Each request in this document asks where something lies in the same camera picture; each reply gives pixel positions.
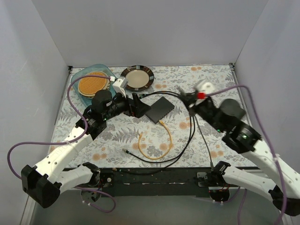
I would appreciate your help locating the black network switch box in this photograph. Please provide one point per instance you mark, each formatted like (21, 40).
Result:
(159, 110)

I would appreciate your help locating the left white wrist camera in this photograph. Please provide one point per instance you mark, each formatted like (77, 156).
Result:
(119, 85)

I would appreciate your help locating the blue plastic tray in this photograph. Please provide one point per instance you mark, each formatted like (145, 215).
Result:
(97, 69)

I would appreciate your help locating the orange woven round plate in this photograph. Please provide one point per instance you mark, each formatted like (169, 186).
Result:
(89, 86)

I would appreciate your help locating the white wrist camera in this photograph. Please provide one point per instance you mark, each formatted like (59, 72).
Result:
(203, 88)
(119, 85)

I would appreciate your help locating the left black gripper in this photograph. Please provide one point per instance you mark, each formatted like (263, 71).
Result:
(132, 107)

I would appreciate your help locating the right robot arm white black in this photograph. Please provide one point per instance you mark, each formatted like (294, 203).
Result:
(281, 185)

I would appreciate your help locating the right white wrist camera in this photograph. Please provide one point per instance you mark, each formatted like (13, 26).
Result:
(203, 88)

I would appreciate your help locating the floral tablecloth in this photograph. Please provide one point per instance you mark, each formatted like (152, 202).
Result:
(132, 142)

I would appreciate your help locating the dark rimmed ceramic plate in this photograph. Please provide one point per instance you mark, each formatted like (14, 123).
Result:
(139, 77)

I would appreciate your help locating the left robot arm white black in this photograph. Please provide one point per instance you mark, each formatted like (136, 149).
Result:
(46, 180)

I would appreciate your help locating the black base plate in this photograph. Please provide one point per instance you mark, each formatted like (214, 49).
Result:
(188, 181)

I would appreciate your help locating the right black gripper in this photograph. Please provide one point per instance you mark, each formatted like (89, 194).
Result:
(193, 103)

